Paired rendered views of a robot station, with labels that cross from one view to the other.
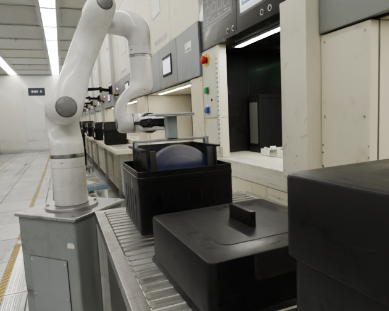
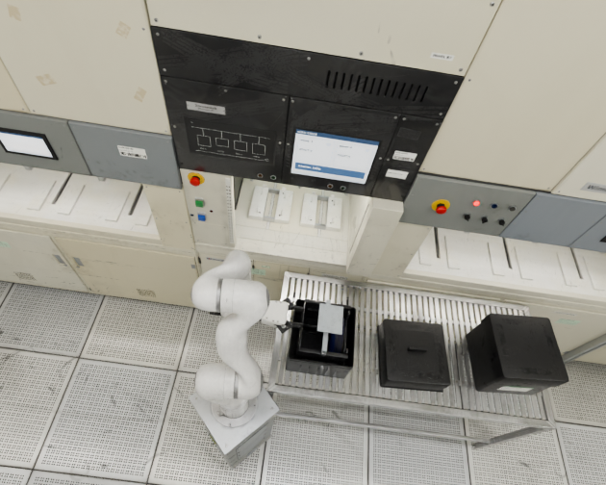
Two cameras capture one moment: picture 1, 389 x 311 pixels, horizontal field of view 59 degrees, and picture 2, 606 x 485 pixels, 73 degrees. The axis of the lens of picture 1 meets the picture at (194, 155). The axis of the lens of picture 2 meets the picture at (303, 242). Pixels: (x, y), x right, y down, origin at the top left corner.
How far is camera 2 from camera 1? 198 cm
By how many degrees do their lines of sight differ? 75
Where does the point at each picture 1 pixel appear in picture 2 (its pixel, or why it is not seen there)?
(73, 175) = not seen: hidden behind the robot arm
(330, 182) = (517, 378)
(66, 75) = (248, 368)
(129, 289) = (405, 406)
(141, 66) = not seen: hidden behind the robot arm
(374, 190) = (526, 378)
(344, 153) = (391, 263)
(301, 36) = (389, 229)
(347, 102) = (402, 248)
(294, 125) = (366, 259)
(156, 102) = not seen: outside the picture
